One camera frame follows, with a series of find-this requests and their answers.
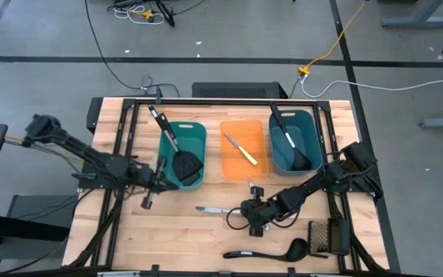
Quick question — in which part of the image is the black box grater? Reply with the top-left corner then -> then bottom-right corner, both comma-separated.
307,217 -> 352,259

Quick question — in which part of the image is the black computer case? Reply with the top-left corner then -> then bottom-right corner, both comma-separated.
191,81 -> 289,100

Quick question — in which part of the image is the long black floor cable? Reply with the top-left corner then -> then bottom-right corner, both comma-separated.
83,0 -> 181,98

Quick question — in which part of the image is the yellow-handled knife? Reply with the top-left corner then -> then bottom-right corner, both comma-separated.
222,131 -> 259,167

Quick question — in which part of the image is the yellow extension cable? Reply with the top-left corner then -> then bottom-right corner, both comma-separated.
297,0 -> 369,75

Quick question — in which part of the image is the black bench beam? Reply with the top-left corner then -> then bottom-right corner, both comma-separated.
0,210 -> 72,243

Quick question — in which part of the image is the black stand leg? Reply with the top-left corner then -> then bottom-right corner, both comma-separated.
154,0 -> 177,28

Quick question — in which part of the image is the grey desk foot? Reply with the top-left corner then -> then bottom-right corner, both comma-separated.
418,116 -> 443,129
380,0 -> 443,29

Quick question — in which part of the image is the long white floor cable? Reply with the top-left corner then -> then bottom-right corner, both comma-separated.
299,71 -> 443,99

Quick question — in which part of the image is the teal plastic bin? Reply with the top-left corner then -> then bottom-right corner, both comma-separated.
156,121 -> 208,191

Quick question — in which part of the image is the black ladle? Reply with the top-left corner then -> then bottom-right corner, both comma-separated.
269,101 -> 313,172

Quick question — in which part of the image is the coiled white cable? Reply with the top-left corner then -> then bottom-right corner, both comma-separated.
113,5 -> 166,25

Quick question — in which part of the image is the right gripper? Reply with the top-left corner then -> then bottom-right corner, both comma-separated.
242,185 -> 282,238

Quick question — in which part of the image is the blue-grey plastic bin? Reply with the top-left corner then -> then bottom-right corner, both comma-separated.
268,108 -> 325,178

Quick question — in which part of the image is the black aluminium table frame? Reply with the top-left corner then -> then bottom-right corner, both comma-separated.
67,97 -> 391,277

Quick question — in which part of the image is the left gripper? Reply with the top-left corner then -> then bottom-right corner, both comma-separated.
135,155 -> 181,211

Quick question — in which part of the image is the orange translucent plastic bin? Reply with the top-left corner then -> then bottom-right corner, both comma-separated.
219,118 -> 270,182

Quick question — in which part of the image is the all-black ladle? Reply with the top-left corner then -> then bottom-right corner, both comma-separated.
221,237 -> 309,263

